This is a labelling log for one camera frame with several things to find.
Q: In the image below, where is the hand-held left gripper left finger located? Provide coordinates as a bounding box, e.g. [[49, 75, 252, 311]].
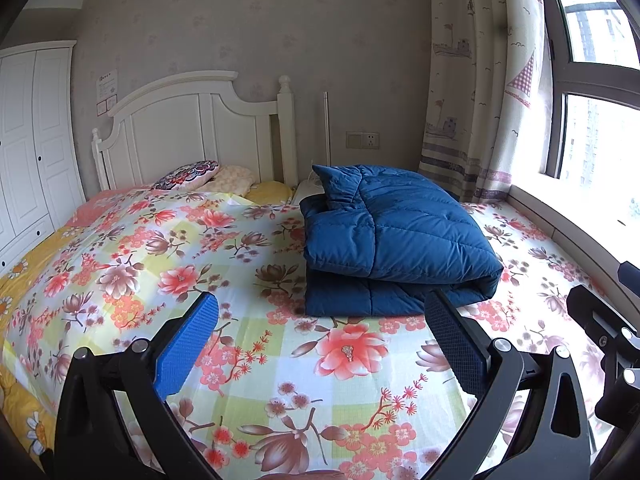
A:
[[54, 290, 221, 480]]

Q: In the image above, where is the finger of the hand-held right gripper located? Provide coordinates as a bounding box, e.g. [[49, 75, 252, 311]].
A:
[[617, 259, 640, 286], [566, 284, 640, 361]]

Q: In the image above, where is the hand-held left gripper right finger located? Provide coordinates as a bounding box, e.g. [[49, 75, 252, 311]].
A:
[[424, 289, 591, 480]]

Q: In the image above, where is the blue quilted jacket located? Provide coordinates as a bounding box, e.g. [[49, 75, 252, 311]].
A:
[[299, 162, 505, 318]]

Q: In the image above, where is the floral blanket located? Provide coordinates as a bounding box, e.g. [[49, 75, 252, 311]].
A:
[[10, 187, 621, 480]]

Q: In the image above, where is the purple patterned pillow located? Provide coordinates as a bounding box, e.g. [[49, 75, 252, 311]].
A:
[[152, 160, 221, 191]]

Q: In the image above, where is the cream textured pillow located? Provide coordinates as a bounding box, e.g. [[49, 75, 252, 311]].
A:
[[200, 165, 258, 196]]

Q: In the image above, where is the yellow pillow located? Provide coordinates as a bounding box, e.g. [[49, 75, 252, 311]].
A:
[[245, 180, 293, 206]]

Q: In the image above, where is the dark framed window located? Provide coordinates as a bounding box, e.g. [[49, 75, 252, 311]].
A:
[[537, 0, 640, 221]]

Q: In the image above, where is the white wooden headboard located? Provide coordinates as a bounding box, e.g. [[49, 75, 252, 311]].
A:
[[91, 71, 297, 193]]

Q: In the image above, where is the thin silver pole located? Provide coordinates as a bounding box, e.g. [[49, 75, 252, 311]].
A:
[[322, 91, 332, 181]]

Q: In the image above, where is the white wardrobe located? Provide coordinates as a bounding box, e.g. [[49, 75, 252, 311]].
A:
[[0, 41, 87, 271]]

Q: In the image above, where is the sailboat print curtain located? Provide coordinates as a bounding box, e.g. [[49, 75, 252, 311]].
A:
[[417, 0, 546, 205]]

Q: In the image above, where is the beige wall socket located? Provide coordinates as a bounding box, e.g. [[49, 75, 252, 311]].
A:
[[346, 131, 381, 150]]

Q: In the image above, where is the white wall paper notice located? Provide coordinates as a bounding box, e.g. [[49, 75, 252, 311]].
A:
[[96, 69, 120, 117]]

